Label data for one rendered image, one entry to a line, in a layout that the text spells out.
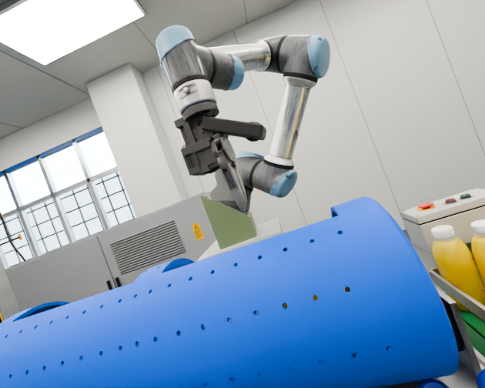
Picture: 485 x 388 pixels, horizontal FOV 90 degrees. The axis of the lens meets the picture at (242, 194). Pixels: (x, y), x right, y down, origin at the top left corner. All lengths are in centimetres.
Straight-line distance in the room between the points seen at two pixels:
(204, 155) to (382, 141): 329
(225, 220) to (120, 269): 175
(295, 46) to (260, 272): 70
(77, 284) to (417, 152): 405
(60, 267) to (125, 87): 224
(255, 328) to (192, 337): 10
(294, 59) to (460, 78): 348
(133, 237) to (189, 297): 199
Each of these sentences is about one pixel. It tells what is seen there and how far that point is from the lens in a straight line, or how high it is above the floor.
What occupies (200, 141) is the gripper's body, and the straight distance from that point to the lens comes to 46.
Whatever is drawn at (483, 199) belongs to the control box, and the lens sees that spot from 83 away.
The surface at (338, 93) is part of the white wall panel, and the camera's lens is 360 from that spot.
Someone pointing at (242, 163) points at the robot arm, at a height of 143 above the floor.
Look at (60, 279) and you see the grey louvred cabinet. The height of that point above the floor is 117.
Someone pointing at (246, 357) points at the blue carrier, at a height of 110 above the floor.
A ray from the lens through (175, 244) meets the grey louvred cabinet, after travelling 224.
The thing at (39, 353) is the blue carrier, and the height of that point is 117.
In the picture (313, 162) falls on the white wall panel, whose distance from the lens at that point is 336.
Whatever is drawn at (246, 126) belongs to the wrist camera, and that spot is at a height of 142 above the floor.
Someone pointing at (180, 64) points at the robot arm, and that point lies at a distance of 50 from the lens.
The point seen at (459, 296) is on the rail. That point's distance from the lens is 68.
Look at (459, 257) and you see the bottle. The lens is 70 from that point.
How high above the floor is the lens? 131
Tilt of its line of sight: level
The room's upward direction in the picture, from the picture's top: 21 degrees counter-clockwise
